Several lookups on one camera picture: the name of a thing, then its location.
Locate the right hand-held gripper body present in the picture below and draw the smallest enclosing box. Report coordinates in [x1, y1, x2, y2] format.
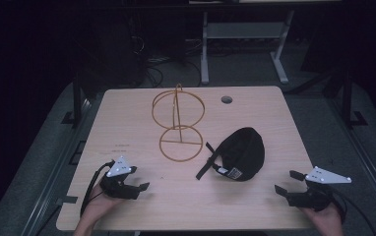
[286, 165, 352, 212]

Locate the grey metal bracket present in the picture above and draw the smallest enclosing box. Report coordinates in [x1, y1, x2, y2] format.
[55, 195, 79, 207]

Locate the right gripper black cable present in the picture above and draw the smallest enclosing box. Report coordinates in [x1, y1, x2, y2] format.
[331, 187, 375, 236]

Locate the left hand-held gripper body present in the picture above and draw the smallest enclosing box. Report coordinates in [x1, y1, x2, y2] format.
[98, 155, 141, 201]

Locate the black cap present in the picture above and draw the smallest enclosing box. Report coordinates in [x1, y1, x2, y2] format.
[195, 126, 266, 182]

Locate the black metal post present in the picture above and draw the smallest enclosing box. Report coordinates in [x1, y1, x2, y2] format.
[341, 67, 369, 130]
[61, 70, 84, 130]

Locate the bundle of floor cables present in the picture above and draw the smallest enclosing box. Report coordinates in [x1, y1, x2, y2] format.
[128, 33, 204, 88]

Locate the gold wire hat stand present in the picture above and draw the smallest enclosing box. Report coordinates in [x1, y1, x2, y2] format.
[151, 83, 207, 163]

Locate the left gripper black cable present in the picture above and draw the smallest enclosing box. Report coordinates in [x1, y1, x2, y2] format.
[79, 159, 116, 217]

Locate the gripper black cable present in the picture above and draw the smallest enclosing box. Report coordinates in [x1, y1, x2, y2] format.
[331, 187, 375, 236]
[79, 159, 116, 217]

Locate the grey metal stand frame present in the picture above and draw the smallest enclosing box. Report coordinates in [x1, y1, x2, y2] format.
[200, 9, 296, 86]

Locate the person's left hand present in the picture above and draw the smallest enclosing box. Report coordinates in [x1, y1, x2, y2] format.
[85, 176, 125, 216]

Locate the aluminium frame rail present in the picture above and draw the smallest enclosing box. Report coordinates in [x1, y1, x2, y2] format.
[327, 96, 376, 227]
[20, 96, 94, 236]

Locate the person's right hand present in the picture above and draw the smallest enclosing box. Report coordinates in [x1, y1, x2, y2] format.
[301, 203, 344, 229]

